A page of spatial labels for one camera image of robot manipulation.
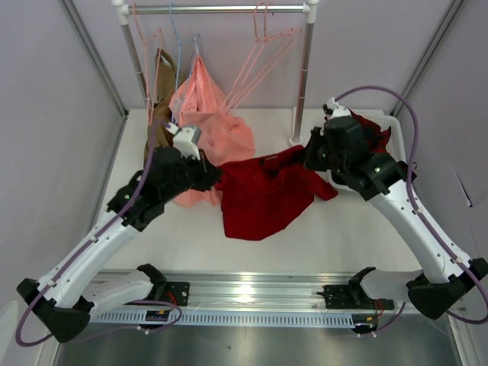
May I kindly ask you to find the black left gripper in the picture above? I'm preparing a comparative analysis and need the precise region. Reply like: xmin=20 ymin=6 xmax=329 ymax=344
xmin=160 ymin=147 xmax=221 ymax=203

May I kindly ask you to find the white plastic basket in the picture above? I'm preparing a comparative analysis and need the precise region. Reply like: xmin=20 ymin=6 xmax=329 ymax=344
xmin=323 ymin=115 xmax=403 ymax=184

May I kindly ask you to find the white slotted cable duct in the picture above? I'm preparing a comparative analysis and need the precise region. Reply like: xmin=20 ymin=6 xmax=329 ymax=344
xmin=90 ymin=308 xmax=374 ymax=329

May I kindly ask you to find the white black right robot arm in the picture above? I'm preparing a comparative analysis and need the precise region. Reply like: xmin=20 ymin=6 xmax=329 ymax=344
xmin=304 ymin=117 xmax=487 ymax=319

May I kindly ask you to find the silver clothes rack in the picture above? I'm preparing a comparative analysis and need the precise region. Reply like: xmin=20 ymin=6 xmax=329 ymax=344
xmin=111 ymin=1 xmax=319 ymax=146

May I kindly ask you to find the brown garment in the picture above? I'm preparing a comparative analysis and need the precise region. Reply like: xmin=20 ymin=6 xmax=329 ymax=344
xmin=143 ymin=49 xmax=176 ymax=160

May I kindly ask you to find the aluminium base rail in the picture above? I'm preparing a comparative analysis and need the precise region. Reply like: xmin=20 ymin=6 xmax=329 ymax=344
xmin=56 ymin=268 xmax=466 ymax=316

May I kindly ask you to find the pink wire hanger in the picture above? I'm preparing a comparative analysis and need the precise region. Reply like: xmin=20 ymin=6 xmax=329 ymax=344
xmin=224 ymin=2 xmax=303 ymax=115
xmin=133 ymin=2 xmax=164 ymax=126
xmin=223 ymin=2 xmax=298 ymax=115

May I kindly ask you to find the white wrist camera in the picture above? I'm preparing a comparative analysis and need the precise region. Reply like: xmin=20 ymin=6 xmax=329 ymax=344
xmin=165 ymin=123 xmax=201 ymax=161
xmin=323 ymin=98 xmax=352 ymax=120

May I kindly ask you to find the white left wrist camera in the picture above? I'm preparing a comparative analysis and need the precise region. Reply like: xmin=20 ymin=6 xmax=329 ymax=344
xmin=165 ymin=123 xmax=201 ymax=161

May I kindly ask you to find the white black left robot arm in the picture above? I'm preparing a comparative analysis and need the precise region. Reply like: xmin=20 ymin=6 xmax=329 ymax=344
xmin=15 ymin=147 xmax=222 ymax=347

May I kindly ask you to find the salmon pink garment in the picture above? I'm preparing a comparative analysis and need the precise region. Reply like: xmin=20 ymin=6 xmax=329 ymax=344
xmin=168 ymin=55 xmax=256 ymax=209

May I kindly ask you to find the blue wire hanger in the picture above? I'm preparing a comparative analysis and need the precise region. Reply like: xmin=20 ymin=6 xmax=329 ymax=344
xmin=169 ymin=2 xmax=182 ymax=126
xmin=170 ymin=33 xmax=203 ymax=127

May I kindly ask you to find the red skirt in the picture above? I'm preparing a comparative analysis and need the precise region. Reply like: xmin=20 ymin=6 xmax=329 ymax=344
xmin=215 ymin=146 xmax=338 ymax=241

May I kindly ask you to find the red black plaid garment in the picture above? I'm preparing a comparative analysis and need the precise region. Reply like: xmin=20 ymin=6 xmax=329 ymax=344
xmin=351 ymin=111 xmax=391 ymax=153

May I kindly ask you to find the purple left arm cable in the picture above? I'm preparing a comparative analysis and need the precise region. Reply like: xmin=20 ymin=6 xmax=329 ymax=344
xmin=14 ymin=118 xmax=183 ymax=347

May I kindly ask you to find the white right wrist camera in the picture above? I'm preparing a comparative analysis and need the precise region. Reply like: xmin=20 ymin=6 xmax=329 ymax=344
xmin=323 ymin=98 xmax=352 ymax=120

